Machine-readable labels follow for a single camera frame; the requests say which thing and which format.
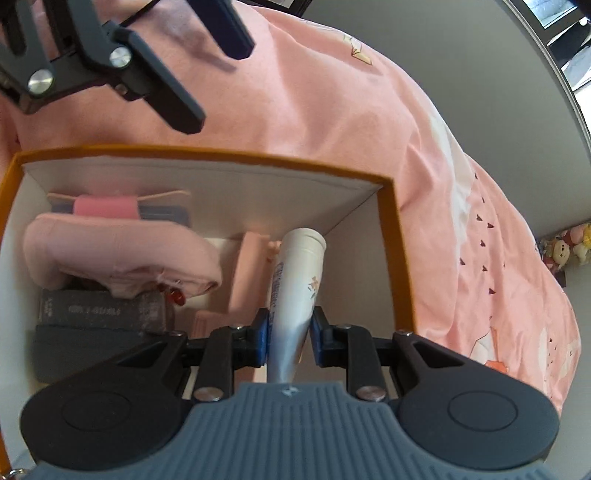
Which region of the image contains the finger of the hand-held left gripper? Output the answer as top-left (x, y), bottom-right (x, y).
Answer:
top-left (0, 0), bottom-right (206, 136)
top-left (189, 0), bottom-right (257, 60)

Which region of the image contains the orange cardboard box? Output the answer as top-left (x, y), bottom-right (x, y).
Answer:
top-left (0, 145), bottom-right (416, 467)

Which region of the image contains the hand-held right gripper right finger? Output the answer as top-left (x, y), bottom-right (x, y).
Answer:
top-left (309, 305), bottom-right (483, 401)

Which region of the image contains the pink printed duvet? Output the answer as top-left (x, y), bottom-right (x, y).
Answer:
top-left (0, 0), bottom-right (583, 416)

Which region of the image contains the stack of plush toys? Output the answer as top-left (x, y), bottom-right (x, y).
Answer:
top-left (536, 222), bottom-right (591, 278)

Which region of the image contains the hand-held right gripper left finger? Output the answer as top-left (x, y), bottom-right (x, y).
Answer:
top-left (108, 308), bottom-right (271, 401)

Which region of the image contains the dark grey case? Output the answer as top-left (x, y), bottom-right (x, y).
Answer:
top-left (31, 323), bottom-right (185, 384)

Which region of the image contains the pink fabric pouch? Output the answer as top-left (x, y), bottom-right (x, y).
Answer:
top-left (22, 213), bottom-right (223, 300)

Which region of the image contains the white cream tube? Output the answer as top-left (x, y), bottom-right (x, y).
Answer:
top-left (265, 227), bottom-right (328, 385)

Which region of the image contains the grey glitter box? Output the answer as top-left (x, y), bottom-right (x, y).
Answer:
top-left (38, 288), bottom-right (176, 333)

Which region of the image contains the window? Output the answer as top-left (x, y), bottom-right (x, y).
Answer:
top-left (503, 0), bottom-right (591, 139)

